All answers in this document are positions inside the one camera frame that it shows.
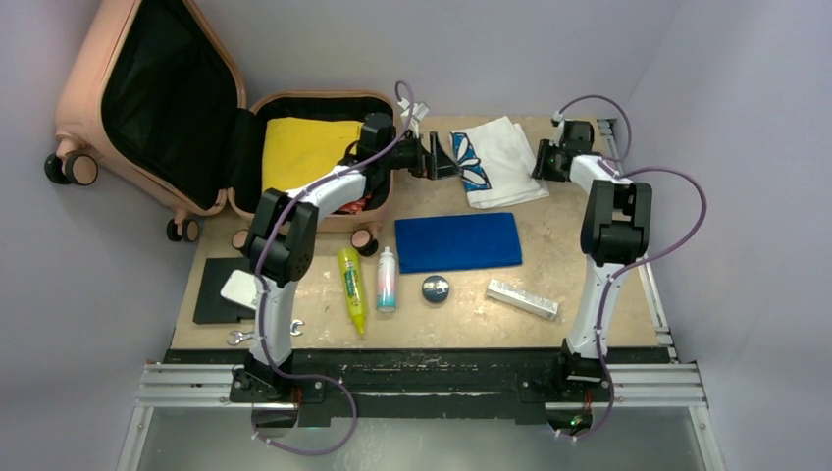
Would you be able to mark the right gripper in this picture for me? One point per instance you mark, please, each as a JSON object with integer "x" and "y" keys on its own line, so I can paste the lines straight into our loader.
{"x": 540, "y": 170}

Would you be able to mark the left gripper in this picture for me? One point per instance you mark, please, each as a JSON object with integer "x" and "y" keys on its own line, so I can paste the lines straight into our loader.
{"x": 434, "y": 165}

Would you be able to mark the white shirt blue print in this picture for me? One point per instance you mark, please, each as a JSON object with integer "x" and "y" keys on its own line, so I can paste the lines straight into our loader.
{"x": 495, "y": 163}

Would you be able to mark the red white patterned cloth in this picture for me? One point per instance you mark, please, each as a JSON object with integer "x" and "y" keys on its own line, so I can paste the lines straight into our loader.
{"x": 354, "y": 207}

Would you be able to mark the yellow cloth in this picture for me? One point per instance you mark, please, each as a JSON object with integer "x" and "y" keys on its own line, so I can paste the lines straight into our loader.
{"x": 300, "y": 151}

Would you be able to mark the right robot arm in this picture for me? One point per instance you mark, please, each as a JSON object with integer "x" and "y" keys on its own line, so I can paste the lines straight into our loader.
{"x": 614, "y": 234}

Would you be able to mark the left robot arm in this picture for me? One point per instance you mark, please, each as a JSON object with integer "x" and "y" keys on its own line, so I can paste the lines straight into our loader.
{"x": 280, "y": 243}

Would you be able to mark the blue folded cloth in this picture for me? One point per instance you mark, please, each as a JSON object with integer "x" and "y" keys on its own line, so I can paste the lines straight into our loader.
{"x": 457, "y": 243}

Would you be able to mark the dark round tin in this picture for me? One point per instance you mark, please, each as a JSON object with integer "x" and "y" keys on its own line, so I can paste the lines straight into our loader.
{"x": 435, "y": 289}

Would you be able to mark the yellow green tube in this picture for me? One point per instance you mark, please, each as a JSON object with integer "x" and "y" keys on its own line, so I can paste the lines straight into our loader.
{"x": 354, "y": 292}

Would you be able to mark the silver toothpaste box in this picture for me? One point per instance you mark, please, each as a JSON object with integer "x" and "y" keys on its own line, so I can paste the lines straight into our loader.
{"x": 521, "y": 299}

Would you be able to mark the white teal spray bottle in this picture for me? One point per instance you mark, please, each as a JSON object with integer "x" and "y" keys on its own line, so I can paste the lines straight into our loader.
{"x": 386, "y": 275}

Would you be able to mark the white square device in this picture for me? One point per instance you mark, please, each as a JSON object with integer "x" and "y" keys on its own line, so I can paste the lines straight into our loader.
{"x": 241, "y": 289}

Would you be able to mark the silver wrench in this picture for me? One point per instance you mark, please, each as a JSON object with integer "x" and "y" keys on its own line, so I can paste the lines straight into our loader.
{"x": 238, "y": 337}

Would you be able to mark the black flat notebook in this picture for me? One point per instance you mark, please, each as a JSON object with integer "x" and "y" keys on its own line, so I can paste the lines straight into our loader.
{"x": 211, "y": 307}

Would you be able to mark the pink open suitcase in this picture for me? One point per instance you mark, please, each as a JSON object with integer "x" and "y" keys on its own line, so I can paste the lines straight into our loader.
{"x": 155, "y": 98}

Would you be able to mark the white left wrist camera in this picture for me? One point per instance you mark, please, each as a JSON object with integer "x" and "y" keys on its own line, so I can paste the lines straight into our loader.
{"x": 412, "y": 114}

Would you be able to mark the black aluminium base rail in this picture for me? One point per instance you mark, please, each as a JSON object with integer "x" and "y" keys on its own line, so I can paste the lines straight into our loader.
{"x": 502, "y": 384}

